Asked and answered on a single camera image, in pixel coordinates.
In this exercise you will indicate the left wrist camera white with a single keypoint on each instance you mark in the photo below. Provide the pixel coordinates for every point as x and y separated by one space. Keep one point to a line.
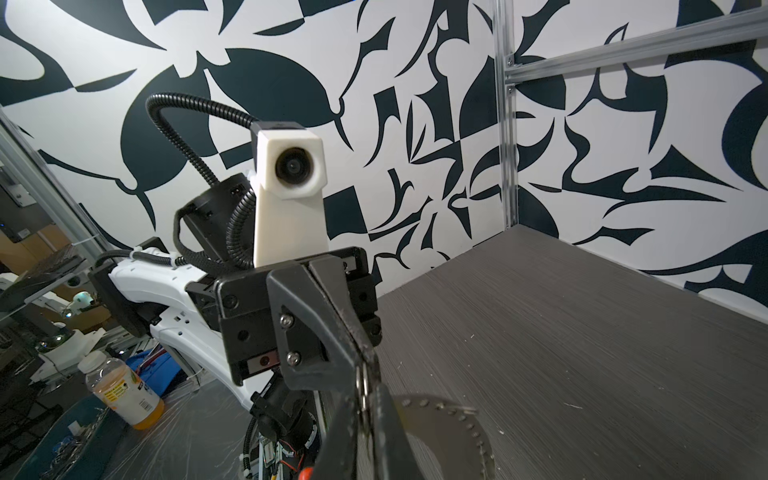
290 174

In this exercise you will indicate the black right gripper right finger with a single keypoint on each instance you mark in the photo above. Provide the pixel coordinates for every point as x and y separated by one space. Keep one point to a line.
393 457

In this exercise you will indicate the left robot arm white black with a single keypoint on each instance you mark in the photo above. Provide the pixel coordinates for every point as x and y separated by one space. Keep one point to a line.
174 300

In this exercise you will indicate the orange liquid plastic bottle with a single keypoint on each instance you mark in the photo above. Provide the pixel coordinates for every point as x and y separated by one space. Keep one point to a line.
122 390

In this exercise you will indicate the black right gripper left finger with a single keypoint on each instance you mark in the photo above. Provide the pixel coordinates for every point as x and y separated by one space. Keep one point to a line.
338 455

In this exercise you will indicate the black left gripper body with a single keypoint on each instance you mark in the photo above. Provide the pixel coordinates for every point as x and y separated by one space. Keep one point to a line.
245 317

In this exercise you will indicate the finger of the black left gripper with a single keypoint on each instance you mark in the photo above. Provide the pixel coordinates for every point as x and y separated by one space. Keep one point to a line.
314 349
332 276

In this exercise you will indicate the large metal keyring red handle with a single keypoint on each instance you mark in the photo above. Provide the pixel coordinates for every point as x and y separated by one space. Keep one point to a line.
451 432

